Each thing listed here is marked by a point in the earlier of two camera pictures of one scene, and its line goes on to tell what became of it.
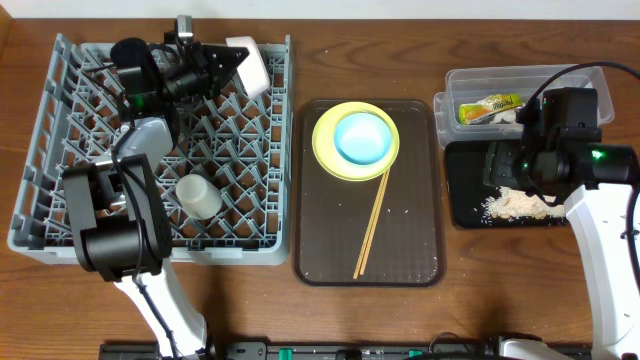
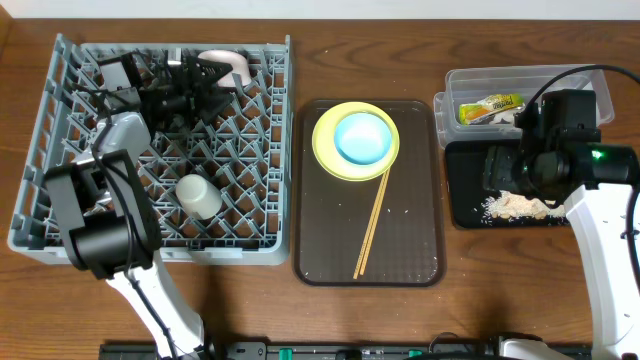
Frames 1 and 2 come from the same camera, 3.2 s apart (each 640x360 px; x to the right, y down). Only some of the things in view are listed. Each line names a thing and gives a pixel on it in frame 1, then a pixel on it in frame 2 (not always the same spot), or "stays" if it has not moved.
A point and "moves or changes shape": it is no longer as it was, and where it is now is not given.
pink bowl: x=253 y=72 moves or changes shape
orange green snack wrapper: x=488 y=105 stays
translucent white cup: x=200 y=198 stays
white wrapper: x=505 y=118 stays
